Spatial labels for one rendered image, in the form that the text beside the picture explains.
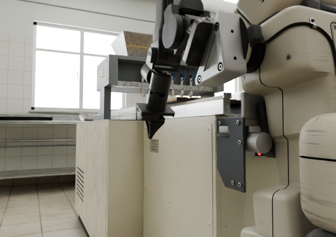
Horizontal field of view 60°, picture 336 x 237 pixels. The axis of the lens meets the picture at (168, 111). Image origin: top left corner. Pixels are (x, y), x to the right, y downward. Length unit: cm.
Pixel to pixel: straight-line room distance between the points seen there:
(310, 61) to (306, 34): 5
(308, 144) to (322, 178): 4
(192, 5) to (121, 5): 448
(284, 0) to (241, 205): 66
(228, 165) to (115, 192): 97
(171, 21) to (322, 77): 32
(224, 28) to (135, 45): 117
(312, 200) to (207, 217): 72
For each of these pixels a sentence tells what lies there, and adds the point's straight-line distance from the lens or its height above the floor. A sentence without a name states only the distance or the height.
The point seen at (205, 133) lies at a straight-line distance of 100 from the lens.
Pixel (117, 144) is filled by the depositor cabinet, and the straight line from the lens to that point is 154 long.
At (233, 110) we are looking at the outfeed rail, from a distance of 138.
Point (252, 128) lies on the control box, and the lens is 101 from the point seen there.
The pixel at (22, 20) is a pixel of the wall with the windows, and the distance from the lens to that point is 481.
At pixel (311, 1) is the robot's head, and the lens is 65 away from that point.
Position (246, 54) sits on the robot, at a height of 92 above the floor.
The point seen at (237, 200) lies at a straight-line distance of 103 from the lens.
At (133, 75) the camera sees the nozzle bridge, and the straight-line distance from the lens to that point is 167.
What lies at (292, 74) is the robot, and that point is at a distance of 56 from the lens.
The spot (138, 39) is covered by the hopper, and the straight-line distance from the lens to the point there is 168.
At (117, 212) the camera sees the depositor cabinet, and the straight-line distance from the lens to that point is 160.
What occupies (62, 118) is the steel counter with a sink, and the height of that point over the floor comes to 94.
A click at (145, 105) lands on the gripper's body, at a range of 84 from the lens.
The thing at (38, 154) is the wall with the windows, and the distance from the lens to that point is 458.
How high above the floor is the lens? 80
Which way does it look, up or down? 3 degrees up
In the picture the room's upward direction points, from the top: straight up
